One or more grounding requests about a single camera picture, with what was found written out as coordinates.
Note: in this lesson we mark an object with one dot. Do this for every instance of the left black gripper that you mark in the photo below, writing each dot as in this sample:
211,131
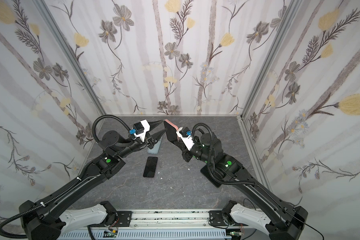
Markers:
150,140

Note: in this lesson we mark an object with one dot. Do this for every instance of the aluminium mounting rail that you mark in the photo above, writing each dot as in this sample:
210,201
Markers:
97,216

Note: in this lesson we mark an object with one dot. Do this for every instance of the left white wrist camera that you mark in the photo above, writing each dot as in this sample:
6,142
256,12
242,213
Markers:
140,130

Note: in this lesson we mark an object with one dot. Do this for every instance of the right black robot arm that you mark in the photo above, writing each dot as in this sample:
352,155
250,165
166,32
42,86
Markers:
276,218

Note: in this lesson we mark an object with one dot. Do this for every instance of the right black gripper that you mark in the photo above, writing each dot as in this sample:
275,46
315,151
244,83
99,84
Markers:
183,147

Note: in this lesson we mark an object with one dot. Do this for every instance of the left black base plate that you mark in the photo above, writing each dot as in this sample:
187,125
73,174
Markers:
124,219

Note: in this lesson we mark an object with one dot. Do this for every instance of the light blue phone case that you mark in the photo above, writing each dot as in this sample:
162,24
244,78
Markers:
156,148

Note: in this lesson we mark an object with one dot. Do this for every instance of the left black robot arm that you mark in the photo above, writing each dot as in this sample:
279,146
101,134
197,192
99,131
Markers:
41,220

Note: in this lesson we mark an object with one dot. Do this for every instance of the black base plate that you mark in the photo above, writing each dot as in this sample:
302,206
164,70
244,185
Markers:
124,219
216,219

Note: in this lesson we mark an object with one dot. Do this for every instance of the black phone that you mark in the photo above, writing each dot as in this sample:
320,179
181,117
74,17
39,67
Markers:
150,168
205,173

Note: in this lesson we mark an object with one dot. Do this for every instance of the white slotted cable duct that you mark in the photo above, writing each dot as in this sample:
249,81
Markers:
176,234

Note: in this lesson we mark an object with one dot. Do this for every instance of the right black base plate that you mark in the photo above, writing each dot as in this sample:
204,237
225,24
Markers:
216,219

